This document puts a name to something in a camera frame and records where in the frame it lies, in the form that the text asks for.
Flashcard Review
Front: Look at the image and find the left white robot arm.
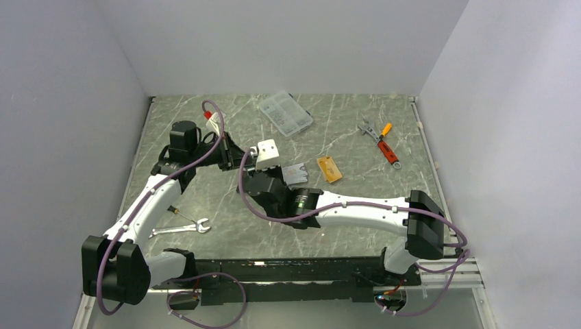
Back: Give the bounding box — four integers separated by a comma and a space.
81, 121, 244, 305

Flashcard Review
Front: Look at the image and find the clear plastic organizer box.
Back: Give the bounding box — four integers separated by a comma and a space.
258, 91, 313, 138

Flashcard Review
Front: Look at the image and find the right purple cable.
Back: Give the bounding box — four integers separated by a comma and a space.
238, 149, 471, 318

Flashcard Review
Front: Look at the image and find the silver open-end wrench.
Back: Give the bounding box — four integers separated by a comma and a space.
149, 218, 212, 239

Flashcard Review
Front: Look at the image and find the orange handled screwdriver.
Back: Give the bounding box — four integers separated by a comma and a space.
380, 123, 393, 141

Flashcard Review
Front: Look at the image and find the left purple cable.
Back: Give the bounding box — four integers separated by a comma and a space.
95, 99, 247, 329

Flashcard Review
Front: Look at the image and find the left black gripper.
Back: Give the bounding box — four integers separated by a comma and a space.
189, 132, 255, 172

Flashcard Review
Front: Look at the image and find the black yellow screwdriver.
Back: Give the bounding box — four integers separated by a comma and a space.
167, 206, 196, 223

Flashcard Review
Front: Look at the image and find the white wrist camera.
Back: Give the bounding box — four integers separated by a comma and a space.
203, 111, 225, 136
255, 139, 281, 171

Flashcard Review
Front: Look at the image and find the red handled adjustable wrench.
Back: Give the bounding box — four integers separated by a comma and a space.
358, 117, 402, 170

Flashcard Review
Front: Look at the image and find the silver credit card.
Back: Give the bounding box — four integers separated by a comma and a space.
282, 162, 308, 185

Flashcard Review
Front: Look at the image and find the aluminium rail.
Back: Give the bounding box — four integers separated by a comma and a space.
417, 246, 484, 289

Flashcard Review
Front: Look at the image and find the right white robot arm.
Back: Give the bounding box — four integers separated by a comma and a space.
238, 169, 445, 284

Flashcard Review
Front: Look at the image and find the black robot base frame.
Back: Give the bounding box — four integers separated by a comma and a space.
154, 256, 421, 306

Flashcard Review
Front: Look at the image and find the orange credit card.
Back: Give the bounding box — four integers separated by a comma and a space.
317, 156, 343, 183

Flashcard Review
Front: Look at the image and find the purple cable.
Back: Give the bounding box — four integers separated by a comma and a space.
238, 149, 471, 318
95, 99, 247, 329

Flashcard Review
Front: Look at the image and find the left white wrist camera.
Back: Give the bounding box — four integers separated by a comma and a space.
203, 111, 225, 136

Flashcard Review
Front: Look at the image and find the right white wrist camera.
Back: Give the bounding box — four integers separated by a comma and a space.
255, 139, 281, 171

